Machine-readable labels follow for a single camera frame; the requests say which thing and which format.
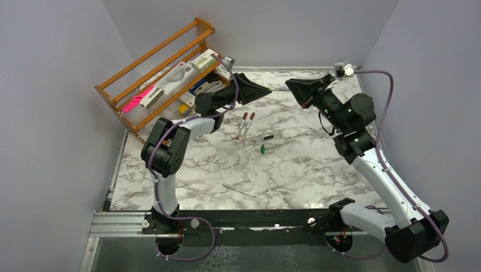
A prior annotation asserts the long white package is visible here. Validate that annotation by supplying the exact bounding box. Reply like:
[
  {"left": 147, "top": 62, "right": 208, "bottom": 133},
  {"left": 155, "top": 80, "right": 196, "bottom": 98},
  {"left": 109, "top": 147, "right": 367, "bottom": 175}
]
[{"left": 154, "top": 62, "right": 199, "bottom": 94}]

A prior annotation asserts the pink highlighter pack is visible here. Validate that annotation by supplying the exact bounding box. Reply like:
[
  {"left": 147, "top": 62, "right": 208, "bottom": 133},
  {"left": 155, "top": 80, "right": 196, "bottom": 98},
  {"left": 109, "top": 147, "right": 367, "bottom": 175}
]
[{"left": 122, "top": 84, "right": 154, "bottom": 113}]

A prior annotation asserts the purple cable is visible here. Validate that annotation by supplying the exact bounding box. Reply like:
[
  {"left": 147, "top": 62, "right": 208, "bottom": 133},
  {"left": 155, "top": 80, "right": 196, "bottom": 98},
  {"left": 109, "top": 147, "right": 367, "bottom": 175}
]
[
  {"left": 147, "top": 53, "right": 241, "bottom": 262},
  {"left": 326, "top": 69, "right": 449, "bottom": 264}
]

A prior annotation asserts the small white red box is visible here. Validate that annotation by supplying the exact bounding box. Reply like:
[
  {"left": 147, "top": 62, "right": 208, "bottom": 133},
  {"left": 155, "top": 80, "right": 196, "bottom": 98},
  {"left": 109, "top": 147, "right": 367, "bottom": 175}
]
[{"left": 179, "top": 91, "right": 196, "bottom": 111}]

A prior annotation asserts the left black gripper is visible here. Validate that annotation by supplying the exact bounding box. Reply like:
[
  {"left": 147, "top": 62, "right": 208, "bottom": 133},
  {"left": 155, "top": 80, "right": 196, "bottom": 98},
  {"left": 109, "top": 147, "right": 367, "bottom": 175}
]
[{"left": 214, "top": 73, "right": 272, "bottom": 109}]

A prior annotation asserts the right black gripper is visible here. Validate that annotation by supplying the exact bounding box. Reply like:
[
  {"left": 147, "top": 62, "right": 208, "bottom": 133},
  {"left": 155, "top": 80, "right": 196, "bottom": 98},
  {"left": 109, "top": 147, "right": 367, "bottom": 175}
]
[{"left": 286, "top": 74, "right": 349, "bottom": 133}]

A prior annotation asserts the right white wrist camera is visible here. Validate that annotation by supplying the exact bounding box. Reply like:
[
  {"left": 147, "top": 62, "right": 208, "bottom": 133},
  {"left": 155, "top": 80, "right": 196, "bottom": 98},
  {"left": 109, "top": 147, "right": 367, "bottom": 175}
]
[{"left": 334, "top": 62, "right": 355, "bottom": 79}]

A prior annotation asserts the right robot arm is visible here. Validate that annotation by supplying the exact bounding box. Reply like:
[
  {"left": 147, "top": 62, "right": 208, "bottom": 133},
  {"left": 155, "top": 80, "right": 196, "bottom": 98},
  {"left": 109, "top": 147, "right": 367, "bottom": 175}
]
[{"left": 286, "top": 75, "right": 449, "bottom": 263}]

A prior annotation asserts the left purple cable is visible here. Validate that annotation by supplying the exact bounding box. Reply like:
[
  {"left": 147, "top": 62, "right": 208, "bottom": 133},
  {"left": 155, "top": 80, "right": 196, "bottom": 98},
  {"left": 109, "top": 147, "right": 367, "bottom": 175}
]
[{"left": 147, "top": 53, "right": 241, "bottom": 262}]

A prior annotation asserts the white green box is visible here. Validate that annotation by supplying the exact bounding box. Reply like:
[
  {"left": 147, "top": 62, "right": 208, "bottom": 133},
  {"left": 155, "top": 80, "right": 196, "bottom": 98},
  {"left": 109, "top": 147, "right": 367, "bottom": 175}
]
[{"left": 191, "top": 49, "right": 218, "bottom": 73}]

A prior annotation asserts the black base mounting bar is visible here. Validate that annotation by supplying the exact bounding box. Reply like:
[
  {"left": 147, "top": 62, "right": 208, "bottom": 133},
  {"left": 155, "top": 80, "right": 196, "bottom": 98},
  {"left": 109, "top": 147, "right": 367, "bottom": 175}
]
[{"left": 141, "top": 209, "right": 350, "bottom": 235}]

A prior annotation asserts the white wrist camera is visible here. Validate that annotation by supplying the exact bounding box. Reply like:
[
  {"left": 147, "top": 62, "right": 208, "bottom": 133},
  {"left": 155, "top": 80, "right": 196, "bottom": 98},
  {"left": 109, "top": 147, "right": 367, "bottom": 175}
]
[
  {"left": 334, "top": 62, "right": 355, "bottom": 79},
  {"left": 220, "top": 57, "right": 235, "bottom": 74}
]

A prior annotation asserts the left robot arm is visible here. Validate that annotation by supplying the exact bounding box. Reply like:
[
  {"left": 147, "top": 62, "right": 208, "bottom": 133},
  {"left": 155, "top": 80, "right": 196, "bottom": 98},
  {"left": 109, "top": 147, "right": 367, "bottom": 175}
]
[{"left": 141, "top": 73, "right": 271, "bottom": 233}]

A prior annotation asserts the blue black stapler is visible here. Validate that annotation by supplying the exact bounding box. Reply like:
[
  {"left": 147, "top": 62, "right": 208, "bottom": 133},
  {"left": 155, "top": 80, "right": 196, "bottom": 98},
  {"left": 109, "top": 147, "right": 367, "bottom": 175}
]
[{"left": 189, "top": 72, "right": 222, "bottom": 96}]

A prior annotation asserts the yellow sticky note block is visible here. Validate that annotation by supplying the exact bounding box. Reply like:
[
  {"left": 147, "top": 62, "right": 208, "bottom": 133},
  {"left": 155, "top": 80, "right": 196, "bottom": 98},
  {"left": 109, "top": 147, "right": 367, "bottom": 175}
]
[{"left": 178, "top": 104, "right": 192, "bottom": 116}]

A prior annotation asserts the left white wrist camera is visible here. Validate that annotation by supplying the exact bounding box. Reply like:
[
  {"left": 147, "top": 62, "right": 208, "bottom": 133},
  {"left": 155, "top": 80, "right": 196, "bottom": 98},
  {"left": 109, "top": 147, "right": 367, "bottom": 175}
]
[{"left": 220, "top": 57, "right": 235, "bottom": 74}]

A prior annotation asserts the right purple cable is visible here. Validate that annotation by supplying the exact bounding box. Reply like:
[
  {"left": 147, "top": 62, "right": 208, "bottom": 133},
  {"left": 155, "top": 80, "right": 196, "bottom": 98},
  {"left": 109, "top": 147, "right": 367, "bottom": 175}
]
[{"left": 326, "top": 69, "right": 449, "bottom": 264}]

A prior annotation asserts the white black box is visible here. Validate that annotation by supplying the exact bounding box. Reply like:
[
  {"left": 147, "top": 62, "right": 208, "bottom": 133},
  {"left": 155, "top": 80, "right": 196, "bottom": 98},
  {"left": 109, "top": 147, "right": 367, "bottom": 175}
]
[{"left": 140, "top": 87, "right": 164, "bottom": 109}]

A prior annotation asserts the aluminium frame rail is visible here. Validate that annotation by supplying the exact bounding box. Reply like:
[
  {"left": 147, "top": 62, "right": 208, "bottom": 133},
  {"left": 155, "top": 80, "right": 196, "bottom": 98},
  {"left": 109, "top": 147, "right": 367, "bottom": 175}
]
[{"left": 88, "top": 211, "right": 145, "bottom": 238}]

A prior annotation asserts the wooden shelf rack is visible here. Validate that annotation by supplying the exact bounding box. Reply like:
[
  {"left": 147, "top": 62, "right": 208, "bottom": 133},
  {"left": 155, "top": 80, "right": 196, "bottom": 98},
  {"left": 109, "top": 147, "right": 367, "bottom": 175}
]
[{"left": 95, "top": 17, "right": 220, "bottom": 143}]

